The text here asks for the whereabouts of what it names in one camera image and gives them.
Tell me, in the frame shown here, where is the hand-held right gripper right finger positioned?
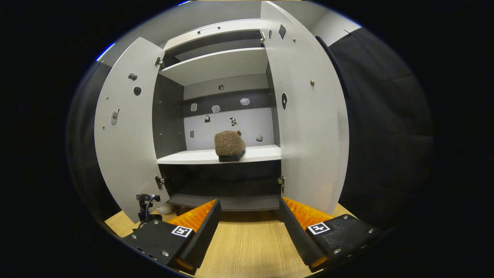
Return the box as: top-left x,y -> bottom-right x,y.
279,197 -> 384,273

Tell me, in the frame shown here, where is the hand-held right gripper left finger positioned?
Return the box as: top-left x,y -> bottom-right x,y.
123,199 -> 222,271

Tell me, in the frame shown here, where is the brown fuzzy shoe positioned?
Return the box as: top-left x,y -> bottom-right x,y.
214,130 -> 247,163

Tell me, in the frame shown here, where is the white shoe cabinet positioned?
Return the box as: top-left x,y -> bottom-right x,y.
152,19 -> 284,212

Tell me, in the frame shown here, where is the black backdrop cloth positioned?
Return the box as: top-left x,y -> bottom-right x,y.
316,27 -> 435,228

